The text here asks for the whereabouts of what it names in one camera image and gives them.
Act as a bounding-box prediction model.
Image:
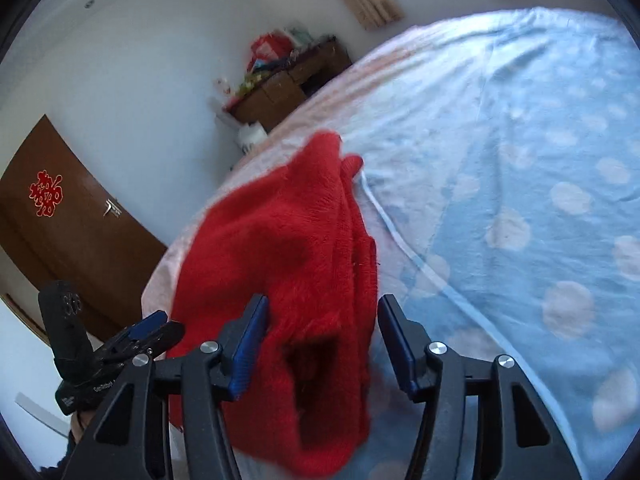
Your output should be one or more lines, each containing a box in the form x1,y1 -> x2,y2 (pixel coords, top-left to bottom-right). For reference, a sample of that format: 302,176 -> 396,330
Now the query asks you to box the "white paper bag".
235,122 -> 269,156

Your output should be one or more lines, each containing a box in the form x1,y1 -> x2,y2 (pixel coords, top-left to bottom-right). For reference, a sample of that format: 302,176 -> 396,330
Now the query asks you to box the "brown wooden door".
0,114 -> 169,347

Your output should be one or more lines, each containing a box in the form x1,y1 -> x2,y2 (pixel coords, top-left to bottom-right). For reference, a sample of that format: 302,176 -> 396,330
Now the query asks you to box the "red bag on desk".
247,32 -> 294,69

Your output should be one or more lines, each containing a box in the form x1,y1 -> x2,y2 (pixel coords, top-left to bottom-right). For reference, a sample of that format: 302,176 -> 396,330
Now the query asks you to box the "blue dotted bed sheet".
142,7 -> 640,480

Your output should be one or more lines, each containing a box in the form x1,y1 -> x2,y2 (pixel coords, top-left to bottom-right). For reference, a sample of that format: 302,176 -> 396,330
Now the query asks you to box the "pile of clothes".
239,57 -> 301,92

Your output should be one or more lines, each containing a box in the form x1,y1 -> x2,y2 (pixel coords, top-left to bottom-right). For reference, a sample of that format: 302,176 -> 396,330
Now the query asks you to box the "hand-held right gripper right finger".
377,294 -> 584,480

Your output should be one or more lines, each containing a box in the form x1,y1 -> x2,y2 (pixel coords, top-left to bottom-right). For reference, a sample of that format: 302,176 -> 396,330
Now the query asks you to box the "red embroidered sweater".
167,130 -> 379,477

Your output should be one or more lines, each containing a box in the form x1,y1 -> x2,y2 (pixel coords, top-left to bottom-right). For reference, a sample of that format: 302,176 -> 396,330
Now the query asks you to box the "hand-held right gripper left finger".
60,294 -> 271,480

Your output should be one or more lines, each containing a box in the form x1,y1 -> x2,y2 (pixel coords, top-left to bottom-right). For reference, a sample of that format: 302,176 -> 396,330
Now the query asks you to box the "red paper door decoration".
28,169 -> 64,219

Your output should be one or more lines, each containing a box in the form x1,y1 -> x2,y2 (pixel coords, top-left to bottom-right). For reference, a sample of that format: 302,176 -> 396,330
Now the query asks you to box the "brown wooden desk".
227,40 -> 354,134

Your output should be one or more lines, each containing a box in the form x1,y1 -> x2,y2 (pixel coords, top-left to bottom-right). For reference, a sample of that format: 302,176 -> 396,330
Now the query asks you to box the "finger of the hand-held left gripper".
100,320 -> 186,362
120,309 -> 169,344

